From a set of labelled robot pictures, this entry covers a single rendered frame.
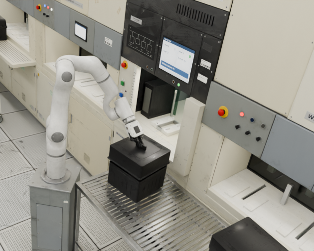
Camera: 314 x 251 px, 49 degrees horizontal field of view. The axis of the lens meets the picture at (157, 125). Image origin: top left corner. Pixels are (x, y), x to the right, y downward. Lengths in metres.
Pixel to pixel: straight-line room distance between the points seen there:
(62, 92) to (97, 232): 1.44
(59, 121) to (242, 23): 1.16
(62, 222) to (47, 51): 2.04
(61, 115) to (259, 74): 1.14
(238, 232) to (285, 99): 0.71
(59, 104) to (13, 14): 3.38
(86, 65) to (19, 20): 3.45
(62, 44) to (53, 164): 1.96
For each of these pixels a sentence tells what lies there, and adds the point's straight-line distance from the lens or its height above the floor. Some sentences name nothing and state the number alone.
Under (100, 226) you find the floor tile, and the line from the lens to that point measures 3.15.
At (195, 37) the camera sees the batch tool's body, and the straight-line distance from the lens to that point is 2.12.
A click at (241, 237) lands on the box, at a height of 1.01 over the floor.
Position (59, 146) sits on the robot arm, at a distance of 2.26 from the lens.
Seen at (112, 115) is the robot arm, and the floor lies 1.22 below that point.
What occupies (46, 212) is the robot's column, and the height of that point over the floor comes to 0.55.
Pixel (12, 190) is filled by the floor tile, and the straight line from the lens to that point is 3.52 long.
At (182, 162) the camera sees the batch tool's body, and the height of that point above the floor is 0.97.
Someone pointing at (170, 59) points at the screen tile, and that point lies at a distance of 2.28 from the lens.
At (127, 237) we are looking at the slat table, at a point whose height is 0.76.
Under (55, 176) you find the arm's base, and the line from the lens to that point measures 2.37.
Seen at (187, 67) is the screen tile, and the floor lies 1.56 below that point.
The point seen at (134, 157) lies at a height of 1.06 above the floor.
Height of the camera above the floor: 2.28
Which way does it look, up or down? 29 degrees down
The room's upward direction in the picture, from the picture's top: 10 degrees clockwise
